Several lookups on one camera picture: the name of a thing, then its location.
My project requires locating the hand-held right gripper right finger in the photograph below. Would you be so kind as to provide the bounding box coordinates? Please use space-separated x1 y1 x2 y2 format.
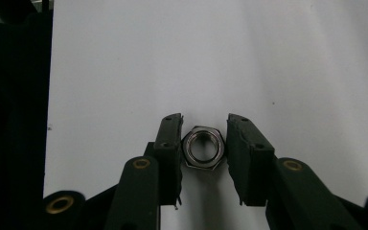
225 113 276 207

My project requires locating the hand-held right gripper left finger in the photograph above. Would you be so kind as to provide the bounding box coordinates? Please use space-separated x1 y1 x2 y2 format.
152 112 185 207

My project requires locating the silver hex nut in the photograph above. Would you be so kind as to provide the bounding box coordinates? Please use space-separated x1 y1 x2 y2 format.
180 125 226 171

